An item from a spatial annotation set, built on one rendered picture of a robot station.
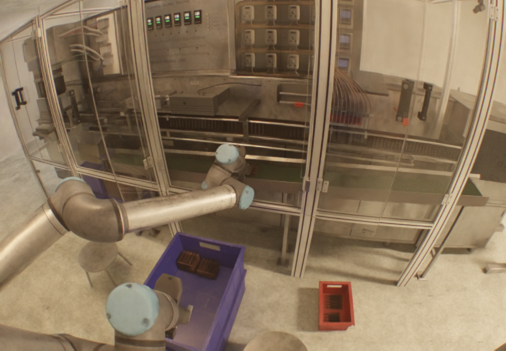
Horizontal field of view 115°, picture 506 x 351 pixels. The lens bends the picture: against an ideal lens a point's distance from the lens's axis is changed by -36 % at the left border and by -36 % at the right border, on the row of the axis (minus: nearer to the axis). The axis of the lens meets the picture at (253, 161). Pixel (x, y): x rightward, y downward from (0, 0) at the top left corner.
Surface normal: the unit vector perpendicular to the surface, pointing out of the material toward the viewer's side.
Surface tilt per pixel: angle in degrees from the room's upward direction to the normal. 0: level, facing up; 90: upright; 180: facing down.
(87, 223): 59
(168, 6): 90
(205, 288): 0
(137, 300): 19
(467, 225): 90
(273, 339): 0
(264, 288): 0
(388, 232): 90
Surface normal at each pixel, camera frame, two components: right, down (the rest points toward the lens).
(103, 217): 0.49, -0.39
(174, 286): 0.02, -0.58
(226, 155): -0.17, -0.35
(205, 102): -0.25, 0.49
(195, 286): -0.02, -0.87
